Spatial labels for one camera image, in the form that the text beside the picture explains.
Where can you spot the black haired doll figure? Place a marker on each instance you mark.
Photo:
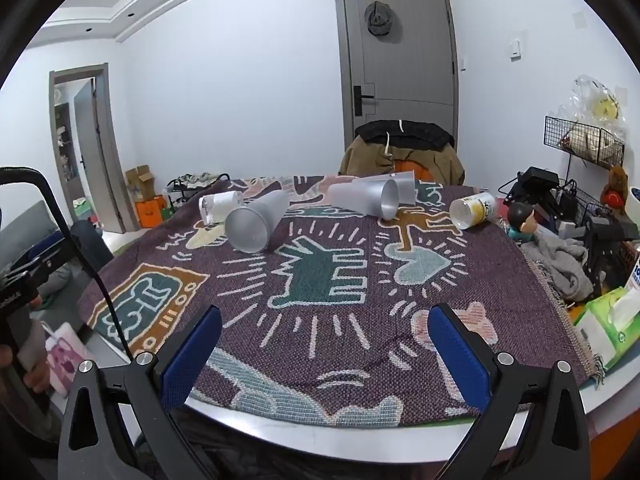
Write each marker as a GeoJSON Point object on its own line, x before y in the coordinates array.
{"type": "Point", "coordinates": [522, 222]}

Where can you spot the pink patterned bag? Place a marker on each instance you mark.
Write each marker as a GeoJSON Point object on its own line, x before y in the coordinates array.
{"type": "Point", "coordinates": [65, 351]}

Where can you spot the purple patterned woven blanket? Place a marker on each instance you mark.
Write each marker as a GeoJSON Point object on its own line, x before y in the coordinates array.
{"type": "Point", "coordinates": [328, 325]}

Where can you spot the white cup with yellow print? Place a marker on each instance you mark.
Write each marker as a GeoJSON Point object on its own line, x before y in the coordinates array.
{"type": "Point", "coordinates": [473, 210]}

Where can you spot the black shoe rack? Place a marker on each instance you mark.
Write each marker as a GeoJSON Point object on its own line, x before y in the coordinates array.
{"type": "Point", "coordinates": [180, 189]}

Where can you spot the grey entrance door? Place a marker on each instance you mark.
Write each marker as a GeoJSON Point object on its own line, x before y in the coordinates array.
{"type": "Point", "coordinates": [412, 73]}

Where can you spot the person's left hand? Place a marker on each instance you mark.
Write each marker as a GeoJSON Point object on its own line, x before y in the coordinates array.
{"type": "Point", "coordinates": [31, 350]}

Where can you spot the black wire basket shelf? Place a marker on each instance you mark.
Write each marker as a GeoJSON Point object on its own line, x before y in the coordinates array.
{"type": "Point", "coordinates": [590, 143]}

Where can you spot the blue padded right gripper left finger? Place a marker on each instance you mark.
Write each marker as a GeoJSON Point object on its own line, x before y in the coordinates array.
{"type": "Point", "coordinates": [95, 443]}

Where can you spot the clear plastic bag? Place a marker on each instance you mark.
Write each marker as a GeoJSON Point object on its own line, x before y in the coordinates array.
{"type": "Point", "coordinates": [594, 104]}

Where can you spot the brown plush toy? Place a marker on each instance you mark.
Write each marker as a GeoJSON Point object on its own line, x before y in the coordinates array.
{"type": "Point", "coordinates": [615, 191]}

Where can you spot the grey interior door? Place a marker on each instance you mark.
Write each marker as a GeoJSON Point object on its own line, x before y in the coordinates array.
{"type": "Point", "coordinates": [93, 158]}

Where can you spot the grey cloth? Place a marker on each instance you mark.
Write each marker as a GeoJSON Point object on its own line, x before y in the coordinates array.
{"type": "Point", "coordinates": [563, 262]}

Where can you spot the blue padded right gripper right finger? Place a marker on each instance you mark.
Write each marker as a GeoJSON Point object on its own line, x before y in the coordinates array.
{"type": "Point", "coordinates": [532, 424]}

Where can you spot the brown jacket with black collar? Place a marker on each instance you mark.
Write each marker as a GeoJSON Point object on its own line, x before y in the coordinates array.
{"type": "Point", "coordinates": [378, 144]}

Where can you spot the cardboard box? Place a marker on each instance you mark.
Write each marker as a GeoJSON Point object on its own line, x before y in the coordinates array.
{"type": "Point", "coordinates": [140, 183]}

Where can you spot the frosted plastic cup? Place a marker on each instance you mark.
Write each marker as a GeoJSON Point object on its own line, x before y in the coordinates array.
{"type": "Point", "coordinates": [375, 198]}
{"type": "Point", "coordinates": [406, 184]}
{"type": "Point", "coordinates": [249, 227]}

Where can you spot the clear cup with white label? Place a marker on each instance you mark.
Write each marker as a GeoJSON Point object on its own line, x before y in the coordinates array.
{"type": "Point", "coordinates": [215, 208]}

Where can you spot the orange chair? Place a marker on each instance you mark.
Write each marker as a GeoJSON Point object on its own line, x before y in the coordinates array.
{"type": "Point", "coordinates": [420, 172]}

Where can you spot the grey cap on door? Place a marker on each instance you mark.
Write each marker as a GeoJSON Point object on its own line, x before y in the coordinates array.
{"type": "Point", "coordinates": [379, 18]}

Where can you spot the orange paper bag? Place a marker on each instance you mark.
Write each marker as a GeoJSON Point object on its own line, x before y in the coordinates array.
{"type": "Point", "coordinates": [150, 212]}

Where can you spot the green tissue pack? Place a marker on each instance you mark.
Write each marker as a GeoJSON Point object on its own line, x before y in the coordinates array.
{"type": "Point", "coordinates": [610, 325]}

